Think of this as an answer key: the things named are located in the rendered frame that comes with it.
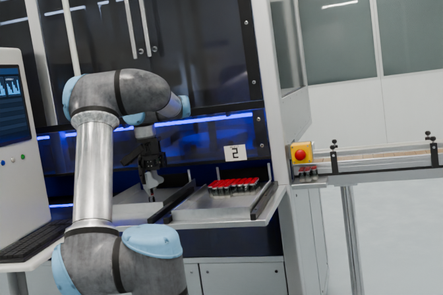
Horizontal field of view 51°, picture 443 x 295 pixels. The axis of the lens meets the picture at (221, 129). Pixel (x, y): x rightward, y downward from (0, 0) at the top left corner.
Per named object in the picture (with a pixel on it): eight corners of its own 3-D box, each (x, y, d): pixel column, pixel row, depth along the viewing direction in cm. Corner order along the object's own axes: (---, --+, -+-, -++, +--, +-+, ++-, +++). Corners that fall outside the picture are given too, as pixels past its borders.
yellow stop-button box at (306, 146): (295, 160, 181) (292, 142, 180) (313, 159, 179) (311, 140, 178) (292, 164, 174) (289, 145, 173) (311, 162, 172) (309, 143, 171)
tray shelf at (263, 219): (130, 195, 205) (130, 191, 205) (289, 184, 185) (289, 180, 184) (65, 234, 160) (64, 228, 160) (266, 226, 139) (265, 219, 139)
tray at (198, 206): (206, 192, 183) (205, 184, 183) (271, 188, 175) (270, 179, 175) (173, 220, 151) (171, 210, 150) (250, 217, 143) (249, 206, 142)
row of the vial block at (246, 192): (210, 196, 175) (208, 184, 174) (257, 193, 169) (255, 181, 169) (208, 197, 173) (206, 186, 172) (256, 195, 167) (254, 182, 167)
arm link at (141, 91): (161, 58, 112) (188, 90, 161) (117, 64, 113) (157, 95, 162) (167, 106, 111) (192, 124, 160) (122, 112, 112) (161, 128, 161)
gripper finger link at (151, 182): (158, 197, 166) (155, 171, 166) (143, 197, 168) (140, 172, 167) (162, 195, 169) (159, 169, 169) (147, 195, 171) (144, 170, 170)
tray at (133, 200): (140, 189, 204) (139, 182, 203) (196, 186, 196) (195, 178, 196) (99, 214, 171) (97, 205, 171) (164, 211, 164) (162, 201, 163)
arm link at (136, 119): (152, 99, 151) (157, 97, 162) (118, 104, 152) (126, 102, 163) (155, 123, 152) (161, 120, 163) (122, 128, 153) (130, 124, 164)
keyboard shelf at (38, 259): (37, 230, 200) (37, 224, 200) (97, 226, 194) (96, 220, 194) (-42, 276, 156) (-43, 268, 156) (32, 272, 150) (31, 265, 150)
